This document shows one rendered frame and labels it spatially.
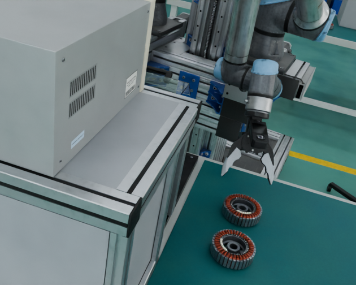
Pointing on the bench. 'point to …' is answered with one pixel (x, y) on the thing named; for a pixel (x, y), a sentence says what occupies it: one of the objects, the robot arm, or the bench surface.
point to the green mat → (266, 236)
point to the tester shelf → (109, 164)
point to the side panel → (140, 240)
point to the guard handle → (159, 71)
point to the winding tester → (61, 74)
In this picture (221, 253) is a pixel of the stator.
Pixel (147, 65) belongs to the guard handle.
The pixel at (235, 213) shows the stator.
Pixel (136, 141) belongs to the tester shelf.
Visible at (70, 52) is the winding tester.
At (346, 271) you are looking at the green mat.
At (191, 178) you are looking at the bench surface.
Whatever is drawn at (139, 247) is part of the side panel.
